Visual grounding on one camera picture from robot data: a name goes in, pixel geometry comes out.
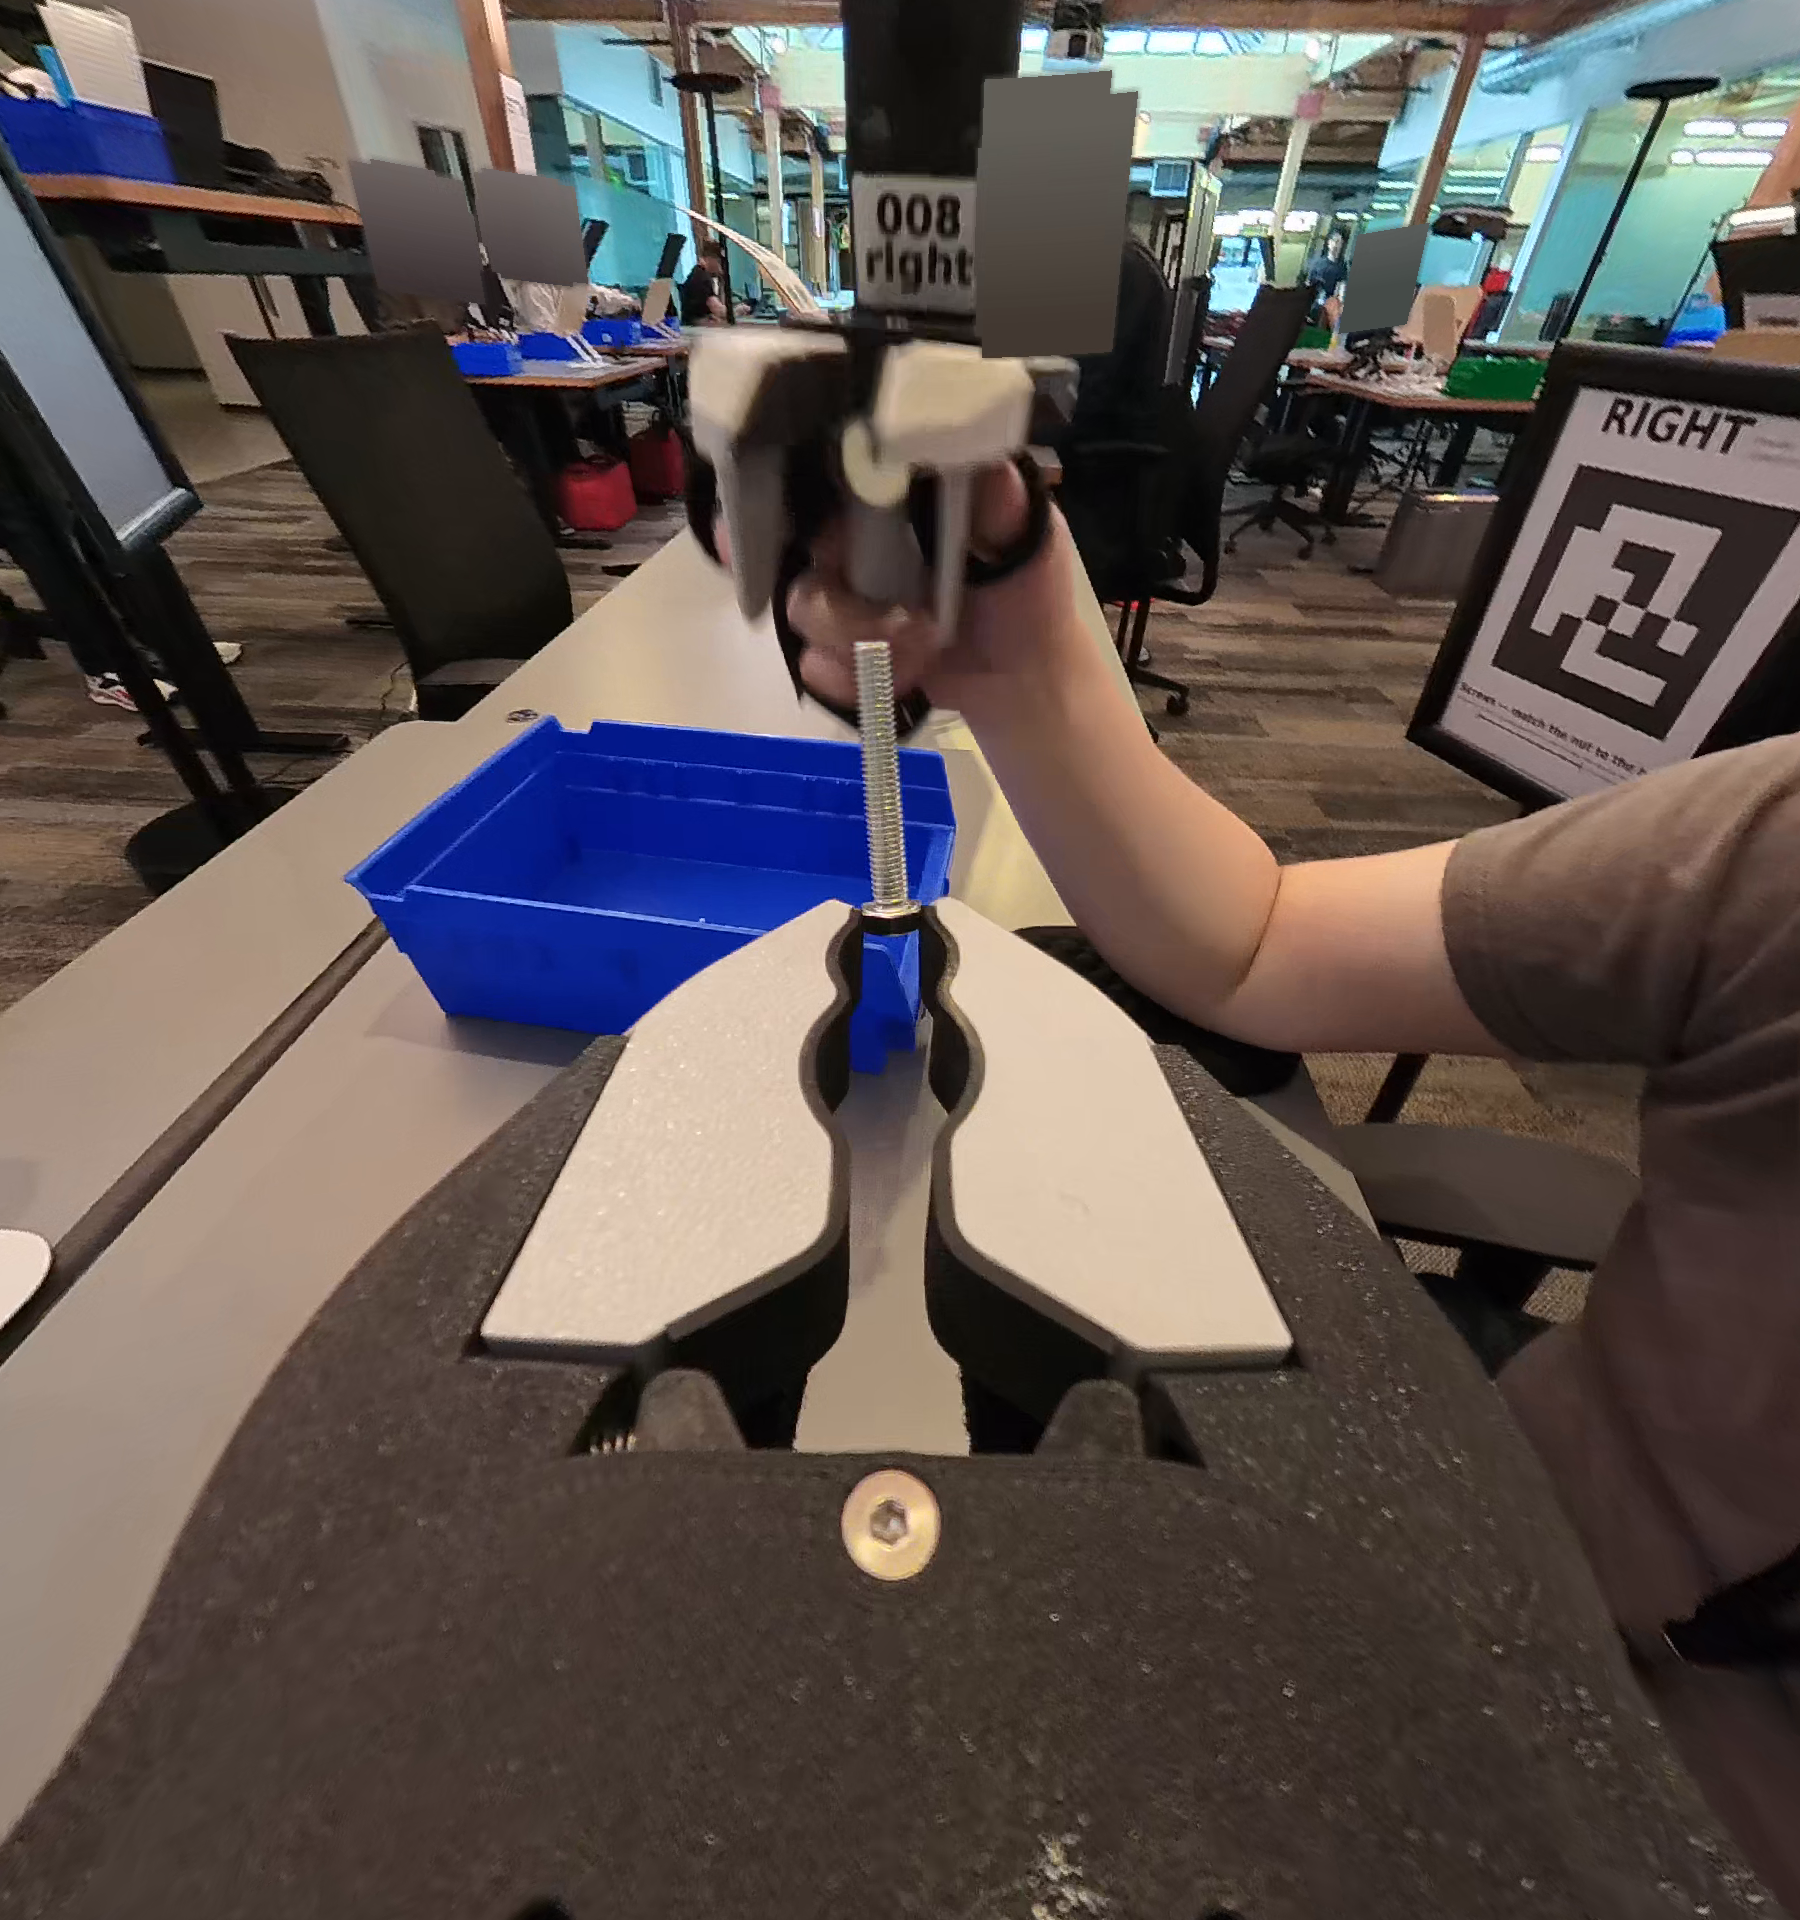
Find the framed marker sign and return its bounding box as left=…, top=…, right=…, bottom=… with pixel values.
left=1409, top=340, right=1800, bottom=814

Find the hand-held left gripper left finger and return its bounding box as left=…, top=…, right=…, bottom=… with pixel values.
left=477, top=904, right=856, bottom=1370

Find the person's office chair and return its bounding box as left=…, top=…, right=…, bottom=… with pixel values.
left=1328, top=1051, right=1650, bottom=1321

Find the person's torso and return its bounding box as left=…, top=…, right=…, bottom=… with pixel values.
left=1442, top=719, right=1800, bottom=1920

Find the display screen on black stand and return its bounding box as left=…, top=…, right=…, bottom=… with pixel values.
left=0, top=85, right=352, bottom=892

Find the person's right hand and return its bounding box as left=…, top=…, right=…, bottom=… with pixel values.
left=781, top=451, right=1142, bottom=739

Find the wooden top desk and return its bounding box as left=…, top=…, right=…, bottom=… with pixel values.
left=24, top=174, right=367, bottom=280

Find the person's right forearm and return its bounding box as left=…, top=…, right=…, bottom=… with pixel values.
left=935, top=657, right=1487, bottom=1061

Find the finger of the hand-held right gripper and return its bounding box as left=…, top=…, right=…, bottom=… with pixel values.
left=843, top=340, right=1040, bottom=472
left=685, top=329, right=847, bottom=452

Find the long thin steel bolt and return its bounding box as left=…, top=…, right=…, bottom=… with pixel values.
left=849, top=641, right=926, bottom=924

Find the grey metal bin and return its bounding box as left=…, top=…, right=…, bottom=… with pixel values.
left=1375, top=494, right=1499, bottom=601

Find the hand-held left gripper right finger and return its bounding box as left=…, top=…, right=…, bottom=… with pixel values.
left=921, top=896, right=1299, bottom=1374

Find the wooden support post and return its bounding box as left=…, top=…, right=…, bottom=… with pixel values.
left=460, top=0, right=536, bottom=174

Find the blue plastic bin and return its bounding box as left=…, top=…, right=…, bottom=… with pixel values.
left=0, top=92, right=177, bottom=189
left=344, top=715, right=959, bottom=1075

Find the black floor lamp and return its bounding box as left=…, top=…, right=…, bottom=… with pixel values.
left=1567, top=73, right=1720, bottom=361
left=667, top=71, right=750, bottom=322

